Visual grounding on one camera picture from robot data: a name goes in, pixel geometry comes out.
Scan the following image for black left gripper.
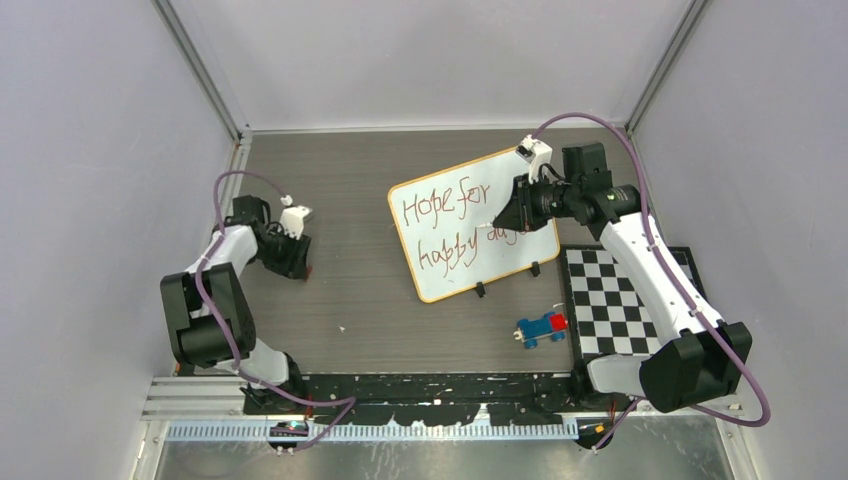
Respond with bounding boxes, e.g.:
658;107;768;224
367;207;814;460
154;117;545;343
253;225;311;280

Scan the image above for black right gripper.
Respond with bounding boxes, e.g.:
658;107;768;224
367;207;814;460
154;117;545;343
495;171;581;232

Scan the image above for yellow framed whiteboard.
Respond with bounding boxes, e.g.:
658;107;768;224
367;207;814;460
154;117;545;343
387;149;560;303

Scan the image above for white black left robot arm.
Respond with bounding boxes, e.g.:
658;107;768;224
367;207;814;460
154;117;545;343
160;195;313;414

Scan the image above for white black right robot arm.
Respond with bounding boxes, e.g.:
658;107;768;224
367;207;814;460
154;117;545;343
493;137;752;413

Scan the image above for metal whiteboard stand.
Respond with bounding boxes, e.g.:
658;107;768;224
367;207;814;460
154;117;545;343
472;262;541;299

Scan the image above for blue red toy car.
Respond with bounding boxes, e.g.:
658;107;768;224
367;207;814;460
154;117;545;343
513;311;568;349

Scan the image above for black white checkerboard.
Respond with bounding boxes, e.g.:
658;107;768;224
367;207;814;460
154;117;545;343
558;246;733;372

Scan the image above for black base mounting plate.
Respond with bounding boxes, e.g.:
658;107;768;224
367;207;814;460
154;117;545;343
240;373;631;427

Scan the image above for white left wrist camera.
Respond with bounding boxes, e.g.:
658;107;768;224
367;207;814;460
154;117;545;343
279;195;314;240

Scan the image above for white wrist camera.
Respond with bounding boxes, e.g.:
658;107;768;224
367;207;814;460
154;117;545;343
515;134;553;184
279;195;314;240

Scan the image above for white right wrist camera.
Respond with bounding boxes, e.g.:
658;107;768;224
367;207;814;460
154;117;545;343
515;134;553;184

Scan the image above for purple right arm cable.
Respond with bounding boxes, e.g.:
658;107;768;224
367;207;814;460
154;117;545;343
529;112;772;452

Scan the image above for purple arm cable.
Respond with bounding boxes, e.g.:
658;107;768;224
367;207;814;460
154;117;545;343
529;112;772;452
193;170;357;452

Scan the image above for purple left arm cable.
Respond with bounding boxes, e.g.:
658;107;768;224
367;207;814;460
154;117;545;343
193;170;357;452

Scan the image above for aluminium front frame rail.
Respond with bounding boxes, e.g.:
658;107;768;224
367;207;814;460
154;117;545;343
140;377;745;444

